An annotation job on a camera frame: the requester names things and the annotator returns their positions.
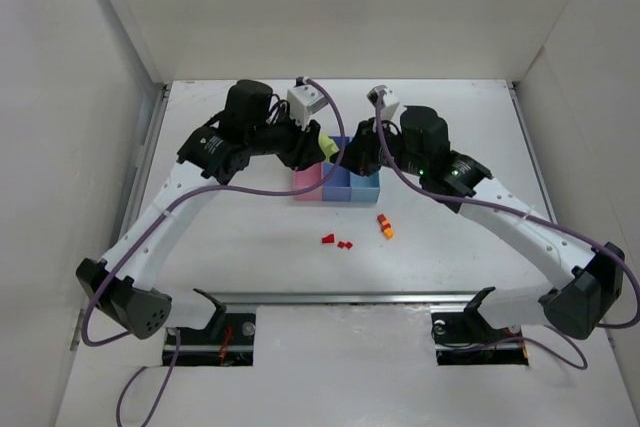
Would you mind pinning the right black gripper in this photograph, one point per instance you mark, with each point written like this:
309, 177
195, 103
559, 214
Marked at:
360, 150

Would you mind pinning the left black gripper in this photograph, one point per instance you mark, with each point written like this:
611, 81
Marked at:
304, 145

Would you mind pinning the yellow-green lego block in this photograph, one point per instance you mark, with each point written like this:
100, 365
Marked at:
328, 147

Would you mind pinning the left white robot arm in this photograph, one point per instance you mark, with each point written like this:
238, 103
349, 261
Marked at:
253, 122

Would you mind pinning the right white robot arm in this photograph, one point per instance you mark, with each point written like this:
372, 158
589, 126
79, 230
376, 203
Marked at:
582, 283

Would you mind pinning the pink container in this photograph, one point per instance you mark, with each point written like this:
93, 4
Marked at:
306, 178

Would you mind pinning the light blue container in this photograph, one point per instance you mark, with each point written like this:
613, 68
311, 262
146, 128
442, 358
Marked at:
365, 189

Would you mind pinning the dark blue container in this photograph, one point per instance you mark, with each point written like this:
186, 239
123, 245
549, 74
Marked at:
338, 188

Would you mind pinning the red yellow orange lego stack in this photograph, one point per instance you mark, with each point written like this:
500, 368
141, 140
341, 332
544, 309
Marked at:
385, 226

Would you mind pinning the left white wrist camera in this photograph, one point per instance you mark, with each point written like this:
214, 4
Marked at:
304, 101

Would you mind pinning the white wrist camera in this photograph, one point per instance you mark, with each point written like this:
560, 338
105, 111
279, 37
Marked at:
385, 100
304, 101

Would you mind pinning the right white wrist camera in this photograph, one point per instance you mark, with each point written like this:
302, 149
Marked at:
385, 100

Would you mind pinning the metal front rail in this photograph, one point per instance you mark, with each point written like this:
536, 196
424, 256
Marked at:
350, 299

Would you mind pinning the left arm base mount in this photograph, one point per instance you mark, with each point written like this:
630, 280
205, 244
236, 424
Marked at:
226, 341

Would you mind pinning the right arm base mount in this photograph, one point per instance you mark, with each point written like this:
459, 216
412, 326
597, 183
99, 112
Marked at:
462, 337

